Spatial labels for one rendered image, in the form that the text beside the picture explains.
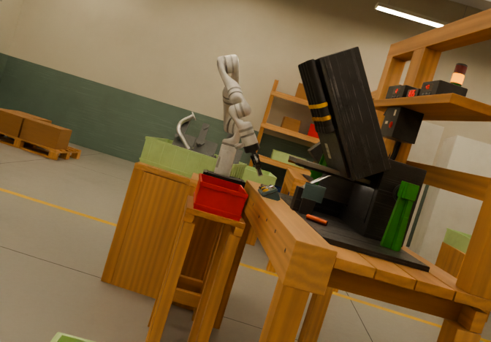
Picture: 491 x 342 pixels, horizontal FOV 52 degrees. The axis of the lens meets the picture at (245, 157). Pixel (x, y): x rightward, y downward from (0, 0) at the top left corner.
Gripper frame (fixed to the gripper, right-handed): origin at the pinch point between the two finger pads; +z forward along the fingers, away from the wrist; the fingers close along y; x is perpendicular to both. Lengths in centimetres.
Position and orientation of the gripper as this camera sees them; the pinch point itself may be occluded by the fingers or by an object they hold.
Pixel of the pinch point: (259, 172)
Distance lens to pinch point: 243.6
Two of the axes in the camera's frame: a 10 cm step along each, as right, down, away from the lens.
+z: 3.1, 9.5, 1.1
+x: -9.5, 3.2, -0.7
